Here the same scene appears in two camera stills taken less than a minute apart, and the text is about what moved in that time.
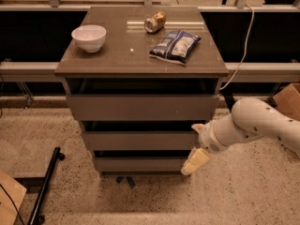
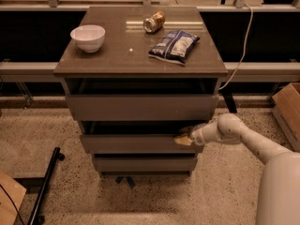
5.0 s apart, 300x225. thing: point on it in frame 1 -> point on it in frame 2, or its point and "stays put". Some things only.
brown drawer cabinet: (139, 79) stays put
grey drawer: (140, 164) stays put
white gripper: (206, 139) -> (197, 135)
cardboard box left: (17, 192) stays put
